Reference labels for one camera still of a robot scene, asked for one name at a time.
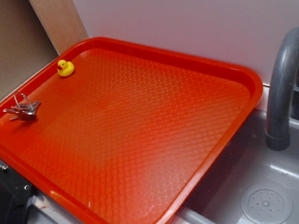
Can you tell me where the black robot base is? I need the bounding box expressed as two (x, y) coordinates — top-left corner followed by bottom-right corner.
(0, 167), (34, 224)

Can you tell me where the red plastic tray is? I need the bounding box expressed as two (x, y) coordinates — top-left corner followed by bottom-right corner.
(0, 37), (263, 224)

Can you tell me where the light wooden board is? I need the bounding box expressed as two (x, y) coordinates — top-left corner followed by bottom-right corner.
(29, 0), (88, 55)

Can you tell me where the yellow rubber duck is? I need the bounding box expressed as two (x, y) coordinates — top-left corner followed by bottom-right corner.
(57, 60), (75, 77)

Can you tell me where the grey plastic faucet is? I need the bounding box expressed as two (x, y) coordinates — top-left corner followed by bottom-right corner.
(265, 27), (299, 151)

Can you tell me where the grey plastic sink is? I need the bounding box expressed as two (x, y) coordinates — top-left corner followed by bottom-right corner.
(0, 76), (299, 224)

